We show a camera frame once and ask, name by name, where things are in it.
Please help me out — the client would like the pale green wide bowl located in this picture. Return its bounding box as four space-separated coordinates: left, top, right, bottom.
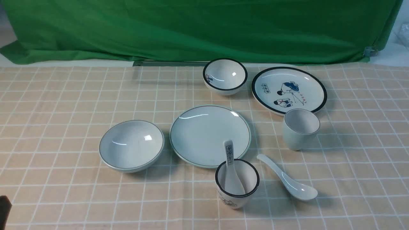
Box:
98 120 165 173

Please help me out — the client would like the pale green plain cup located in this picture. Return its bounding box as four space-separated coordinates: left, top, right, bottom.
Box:
282 109 321 151

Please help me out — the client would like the plain white ceramic spoon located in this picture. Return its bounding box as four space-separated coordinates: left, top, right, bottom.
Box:
257 154 318 201

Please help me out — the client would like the pale green plain plate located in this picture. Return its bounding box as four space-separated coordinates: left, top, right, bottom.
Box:
170 105 252 169

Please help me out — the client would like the small black-rimmed white bowl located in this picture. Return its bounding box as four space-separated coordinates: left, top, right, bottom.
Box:
203 58 248 96

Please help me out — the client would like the black-rimmed illustrated cup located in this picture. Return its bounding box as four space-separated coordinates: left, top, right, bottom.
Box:
215 159 260 209

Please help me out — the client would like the white spoon with characters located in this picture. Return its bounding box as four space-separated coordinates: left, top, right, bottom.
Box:
223 140 245 196

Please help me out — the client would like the black-rimmed illustrated plate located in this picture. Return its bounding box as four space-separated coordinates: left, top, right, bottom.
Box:
251 66 328 116

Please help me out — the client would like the green backdrop cloth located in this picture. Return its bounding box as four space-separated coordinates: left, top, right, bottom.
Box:
1 0 402 65

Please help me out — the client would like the checkered beige tablecloth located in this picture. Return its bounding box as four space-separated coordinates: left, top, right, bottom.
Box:
0 63 409 230

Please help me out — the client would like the metal backdrop clamp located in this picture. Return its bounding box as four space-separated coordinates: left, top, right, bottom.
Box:
363 46 379 58

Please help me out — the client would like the dark brown object at edge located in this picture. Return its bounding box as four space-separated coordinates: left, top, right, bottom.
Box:
0 195 12 230

